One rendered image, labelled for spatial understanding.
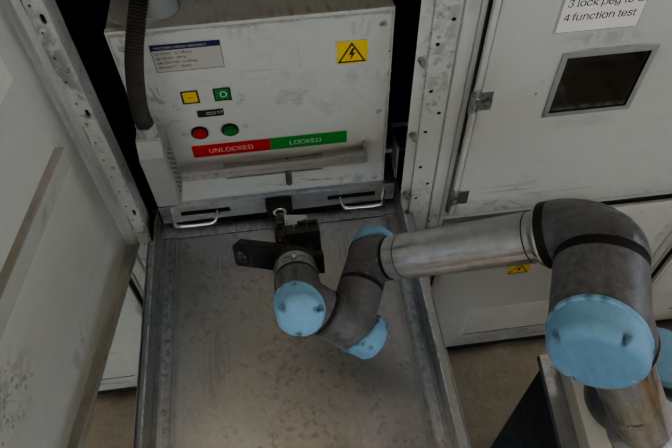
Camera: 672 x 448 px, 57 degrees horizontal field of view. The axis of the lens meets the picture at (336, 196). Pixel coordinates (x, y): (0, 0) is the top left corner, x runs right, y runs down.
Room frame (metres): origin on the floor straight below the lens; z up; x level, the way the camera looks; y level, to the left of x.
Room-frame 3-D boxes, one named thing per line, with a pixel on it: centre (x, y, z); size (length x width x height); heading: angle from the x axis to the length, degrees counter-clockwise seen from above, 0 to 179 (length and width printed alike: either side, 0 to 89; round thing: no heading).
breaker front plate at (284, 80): (0.87, 0.13, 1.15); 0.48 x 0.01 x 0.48; 96
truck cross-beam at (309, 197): (0.88, 0.13, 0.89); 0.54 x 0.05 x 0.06; 96
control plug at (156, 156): (0.78, 0.33, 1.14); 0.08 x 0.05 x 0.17; 6
